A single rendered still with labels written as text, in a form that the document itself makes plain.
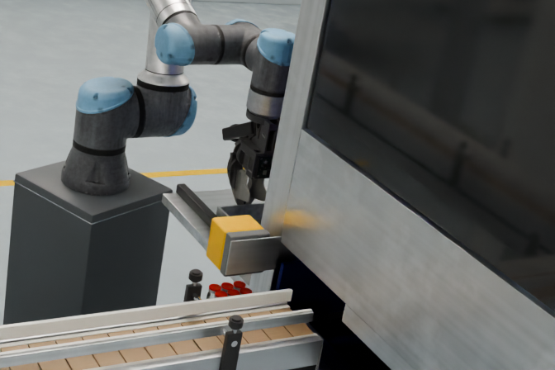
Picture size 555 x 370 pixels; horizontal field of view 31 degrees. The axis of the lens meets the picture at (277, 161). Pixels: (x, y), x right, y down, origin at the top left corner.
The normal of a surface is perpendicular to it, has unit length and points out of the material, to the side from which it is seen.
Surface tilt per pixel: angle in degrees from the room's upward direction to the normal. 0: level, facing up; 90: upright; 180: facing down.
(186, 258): 0
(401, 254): 90
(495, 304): 90
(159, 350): 0
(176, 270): 0
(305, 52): 90
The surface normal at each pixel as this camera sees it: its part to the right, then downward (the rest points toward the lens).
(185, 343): 0.17, -0.92
